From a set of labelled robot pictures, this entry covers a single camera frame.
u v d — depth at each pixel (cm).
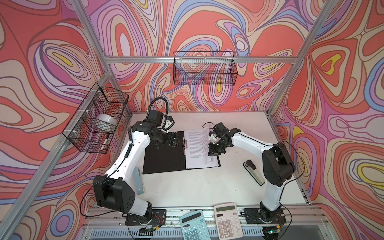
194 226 69
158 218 73
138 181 82
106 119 73
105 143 72
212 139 86
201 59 88
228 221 71
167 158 93
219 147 78
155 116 62
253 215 74
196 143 102
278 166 49
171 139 69
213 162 91
